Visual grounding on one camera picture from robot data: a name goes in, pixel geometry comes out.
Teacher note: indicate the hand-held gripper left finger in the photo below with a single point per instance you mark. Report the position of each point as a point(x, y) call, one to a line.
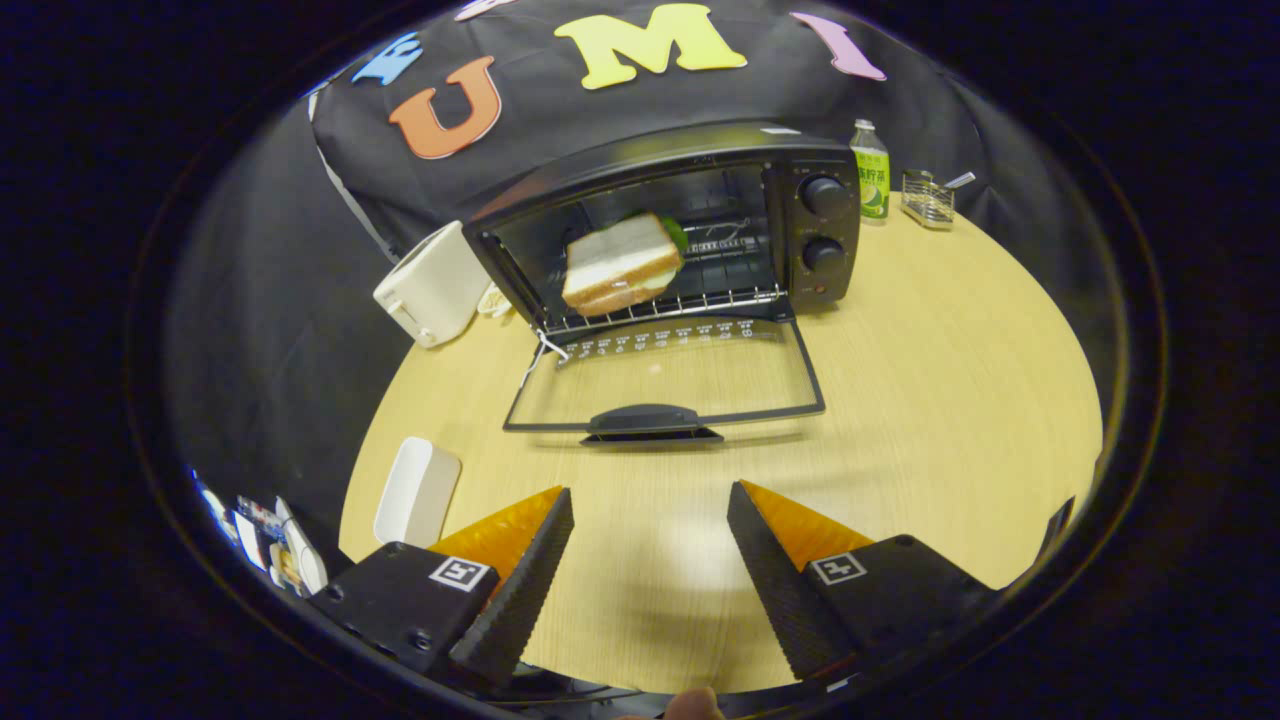
point(520, 590)

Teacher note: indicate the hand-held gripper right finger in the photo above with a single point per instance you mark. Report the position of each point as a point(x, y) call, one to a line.
point(780, 590)

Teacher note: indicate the black toaster oven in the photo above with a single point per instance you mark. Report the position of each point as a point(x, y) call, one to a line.
point(790, 275)

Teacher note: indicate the sandwich with lettuce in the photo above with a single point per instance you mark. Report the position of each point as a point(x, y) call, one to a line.
point(620, 260)

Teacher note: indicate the small dish with food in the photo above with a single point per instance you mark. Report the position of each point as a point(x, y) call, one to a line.
point(495, 300)

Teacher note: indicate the white pop-up toaster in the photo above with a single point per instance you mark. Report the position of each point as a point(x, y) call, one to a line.
point(430, 285)

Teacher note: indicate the white rectangular tray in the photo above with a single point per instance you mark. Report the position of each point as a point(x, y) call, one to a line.
point(415, 495)

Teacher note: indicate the white chair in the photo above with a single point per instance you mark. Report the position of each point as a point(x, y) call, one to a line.
point(308, 565)

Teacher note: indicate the colourful clutter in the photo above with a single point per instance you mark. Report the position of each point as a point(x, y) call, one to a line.
point(250, 530)

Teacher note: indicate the green label drink bottle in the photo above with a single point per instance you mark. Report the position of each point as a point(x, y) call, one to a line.
point(872, 170)

